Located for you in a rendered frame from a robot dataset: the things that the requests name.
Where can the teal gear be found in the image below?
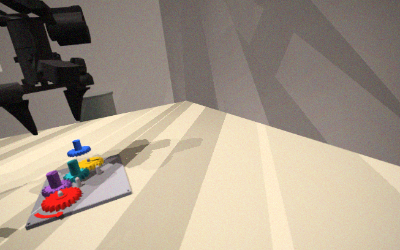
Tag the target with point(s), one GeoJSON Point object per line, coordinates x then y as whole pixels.
{"type": "Point", "coordinates": [75, 171]}

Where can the red gear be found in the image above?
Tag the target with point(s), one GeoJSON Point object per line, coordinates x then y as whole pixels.
{"type": "Point", "coordinates": [54, 202]}

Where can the yellow gear with black stripe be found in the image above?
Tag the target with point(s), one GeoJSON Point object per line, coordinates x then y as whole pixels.
{"type": "Point", "coordinates": [93, 162]}

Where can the blue gear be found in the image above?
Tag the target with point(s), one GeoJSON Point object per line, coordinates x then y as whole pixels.
{"type": "Point", "coordinates": [78, 149]}

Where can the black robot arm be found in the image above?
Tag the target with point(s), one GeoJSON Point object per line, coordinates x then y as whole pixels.
{"type": "Point", "coordinates": [66, 25]}

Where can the red curved arrow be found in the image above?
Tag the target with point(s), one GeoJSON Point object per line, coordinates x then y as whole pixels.
{"type": "Point", "coordinates": [48, 216]}

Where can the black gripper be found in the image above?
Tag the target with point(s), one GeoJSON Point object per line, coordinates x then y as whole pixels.
{"type": "Point", "coordinates": [11, 93]}

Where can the purple gear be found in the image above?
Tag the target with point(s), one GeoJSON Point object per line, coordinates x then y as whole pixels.
{"type": "Point", "coordinates": [55, 184]}

